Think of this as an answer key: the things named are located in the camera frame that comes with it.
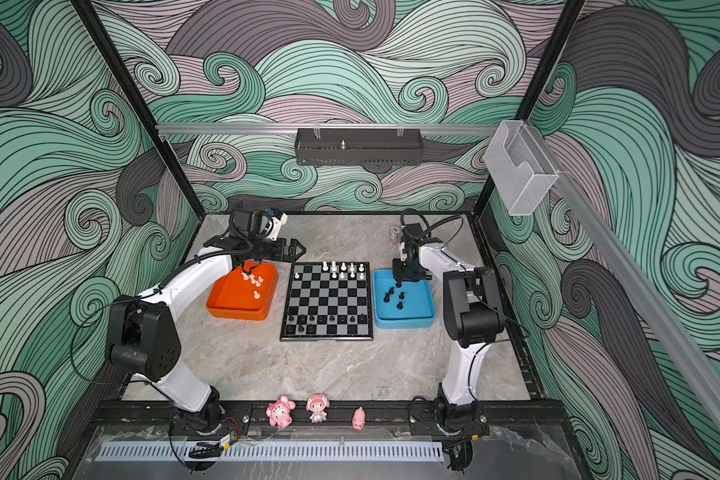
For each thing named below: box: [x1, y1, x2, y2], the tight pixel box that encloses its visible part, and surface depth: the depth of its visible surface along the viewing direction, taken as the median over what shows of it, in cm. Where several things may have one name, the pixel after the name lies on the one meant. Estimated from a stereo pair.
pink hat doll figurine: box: [306, 393, 331, 424], surface depth 74 cm
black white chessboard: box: [280, 261, 373, 341], surface depth 94 cm
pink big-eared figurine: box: [266, 395, 296, 430], surface depth 73 cm
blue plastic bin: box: [373, 269, 436, 329], surface depth 97 cm
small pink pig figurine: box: [352, 406, 366, 432], surface depth 74 cm
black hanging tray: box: [294, 128, 424, 165], surface depth 97 cm
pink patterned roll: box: [388, 226, 401, 245], surface depth 109 cm
